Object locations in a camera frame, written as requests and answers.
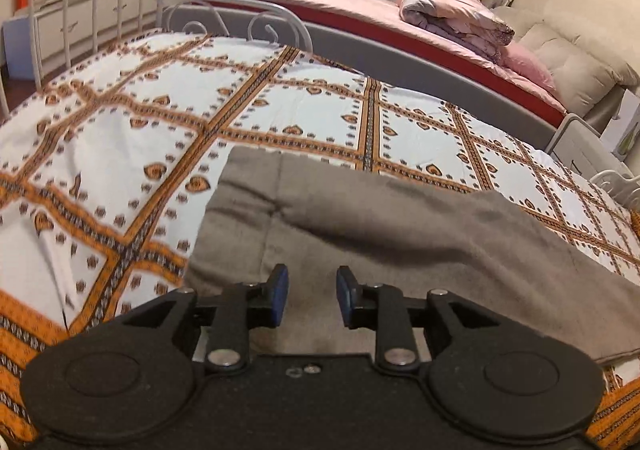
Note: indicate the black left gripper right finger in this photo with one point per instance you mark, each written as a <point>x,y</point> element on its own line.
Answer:
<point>384,310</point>

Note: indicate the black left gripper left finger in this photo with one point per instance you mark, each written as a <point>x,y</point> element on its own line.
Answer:
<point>231,316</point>

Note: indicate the grey fleece pants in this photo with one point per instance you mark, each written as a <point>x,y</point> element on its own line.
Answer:
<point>273,208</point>

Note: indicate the white orange patterned bedsheet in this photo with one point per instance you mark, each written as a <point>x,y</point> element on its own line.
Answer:
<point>106,172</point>

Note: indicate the white bedside table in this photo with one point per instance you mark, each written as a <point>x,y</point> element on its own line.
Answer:
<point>576,145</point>

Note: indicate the pink pillow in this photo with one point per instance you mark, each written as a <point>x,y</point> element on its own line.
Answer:
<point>525,63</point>

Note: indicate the pink sheeted large bed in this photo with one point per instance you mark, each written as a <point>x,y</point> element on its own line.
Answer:
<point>370,36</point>

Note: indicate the white cardboard box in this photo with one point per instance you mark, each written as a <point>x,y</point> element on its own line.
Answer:
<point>622,131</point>

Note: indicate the folded pink quilt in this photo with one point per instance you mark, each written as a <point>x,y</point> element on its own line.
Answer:
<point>465,22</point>

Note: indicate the beige padded headboard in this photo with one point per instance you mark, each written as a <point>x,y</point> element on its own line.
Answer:
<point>590,77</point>

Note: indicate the white low cabinet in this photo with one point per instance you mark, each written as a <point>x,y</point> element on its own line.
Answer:
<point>57,30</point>

